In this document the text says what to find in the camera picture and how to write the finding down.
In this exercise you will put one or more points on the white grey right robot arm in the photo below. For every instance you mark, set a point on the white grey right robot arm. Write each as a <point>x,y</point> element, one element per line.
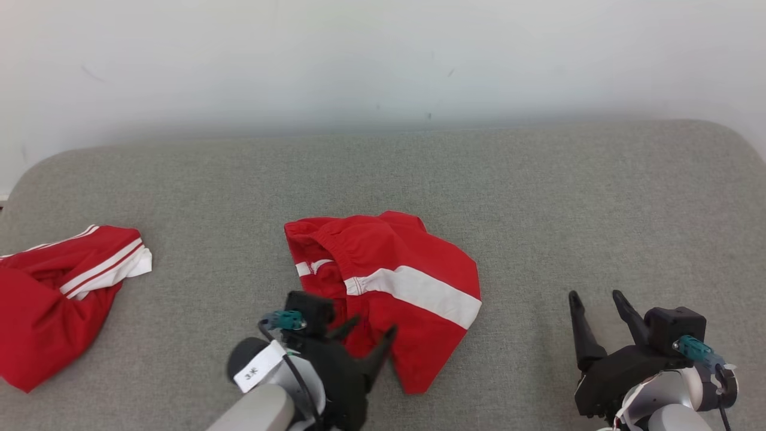
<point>664,395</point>

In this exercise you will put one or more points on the white paper label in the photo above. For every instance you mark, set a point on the white paper label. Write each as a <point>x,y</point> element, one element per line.
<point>258,368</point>

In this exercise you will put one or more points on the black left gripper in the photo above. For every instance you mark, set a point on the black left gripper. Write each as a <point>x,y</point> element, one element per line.
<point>344,389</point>

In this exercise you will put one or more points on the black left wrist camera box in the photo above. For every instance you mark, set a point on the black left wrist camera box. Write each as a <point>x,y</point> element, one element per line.
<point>310,308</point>

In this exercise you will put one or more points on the red jersey with white trim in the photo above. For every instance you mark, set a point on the red jersey with white trim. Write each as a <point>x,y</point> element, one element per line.
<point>42,311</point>

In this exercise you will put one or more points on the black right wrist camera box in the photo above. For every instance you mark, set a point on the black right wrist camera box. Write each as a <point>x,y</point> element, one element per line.
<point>673,326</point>

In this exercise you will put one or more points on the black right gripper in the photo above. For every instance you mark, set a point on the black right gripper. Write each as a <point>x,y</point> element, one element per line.
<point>610,377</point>

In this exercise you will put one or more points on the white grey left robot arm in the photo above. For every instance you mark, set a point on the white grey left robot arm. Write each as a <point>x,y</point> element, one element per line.
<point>263,410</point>

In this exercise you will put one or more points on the red shorts with white stripe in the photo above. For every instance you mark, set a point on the red shorts with white stripe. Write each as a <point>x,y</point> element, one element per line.
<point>407,263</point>

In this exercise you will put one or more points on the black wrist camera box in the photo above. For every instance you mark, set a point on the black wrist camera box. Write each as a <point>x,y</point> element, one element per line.
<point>310,308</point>
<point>673,326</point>

